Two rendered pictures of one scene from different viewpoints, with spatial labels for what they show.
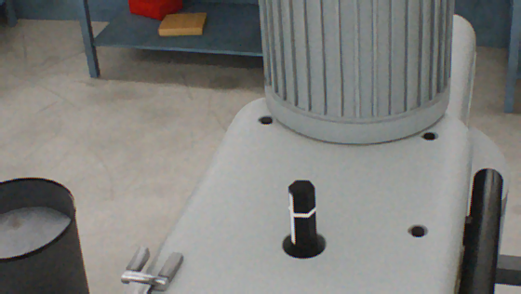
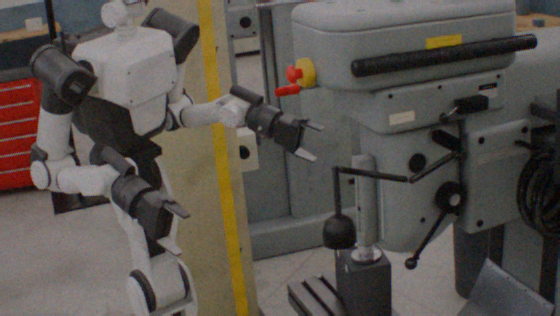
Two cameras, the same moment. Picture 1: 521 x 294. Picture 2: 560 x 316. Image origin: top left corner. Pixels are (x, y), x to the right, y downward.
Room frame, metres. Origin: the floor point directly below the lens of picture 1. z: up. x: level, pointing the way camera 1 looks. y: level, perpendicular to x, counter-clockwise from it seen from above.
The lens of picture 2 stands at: (-0.64, -1.05, 2.11)
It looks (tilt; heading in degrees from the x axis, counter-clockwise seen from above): 20 degrees down; 52
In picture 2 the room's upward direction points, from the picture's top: 6 degrees counter-clockwise
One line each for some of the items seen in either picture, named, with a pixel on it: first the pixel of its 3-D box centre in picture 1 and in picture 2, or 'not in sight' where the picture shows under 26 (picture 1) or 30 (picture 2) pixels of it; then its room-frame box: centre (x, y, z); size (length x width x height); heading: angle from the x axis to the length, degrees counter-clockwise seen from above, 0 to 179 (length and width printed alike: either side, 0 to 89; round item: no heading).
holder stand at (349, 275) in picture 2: not in sight; (362, 275); (0.69, 0.30, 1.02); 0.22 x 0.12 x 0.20; 60
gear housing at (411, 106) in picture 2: not in sight; (419, 89); (0.56, -0.05, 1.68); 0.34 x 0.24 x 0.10; 161
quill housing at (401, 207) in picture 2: not in sight; (408, 179); (0.53, -0.04, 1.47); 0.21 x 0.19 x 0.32; 71
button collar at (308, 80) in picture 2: not in sight; (305, 72); (0.31, 0.04, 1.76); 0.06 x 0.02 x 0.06; 71
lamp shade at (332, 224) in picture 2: not in sight; (339, 228); (0.28, -0.06, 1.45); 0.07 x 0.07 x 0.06
